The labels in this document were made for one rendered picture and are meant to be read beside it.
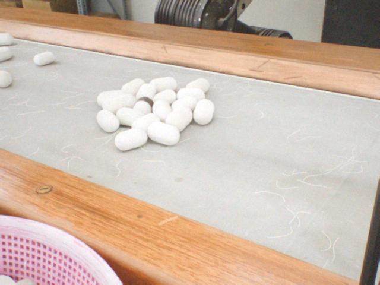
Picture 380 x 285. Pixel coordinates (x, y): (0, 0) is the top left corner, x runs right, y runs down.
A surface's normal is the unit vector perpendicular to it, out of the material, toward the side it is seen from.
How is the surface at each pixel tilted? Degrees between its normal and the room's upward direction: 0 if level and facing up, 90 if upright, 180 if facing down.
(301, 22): 90
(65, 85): 0
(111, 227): 0
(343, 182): 0
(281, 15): 89
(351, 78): 45
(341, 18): 86
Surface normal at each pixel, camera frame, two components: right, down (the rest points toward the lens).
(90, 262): -0.73, 0.11
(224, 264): -0.05, -0.87
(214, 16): 0.72, 0.30
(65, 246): -0.57, 0.17
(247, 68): -0.42, -0.32
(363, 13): -0.53, 0.37
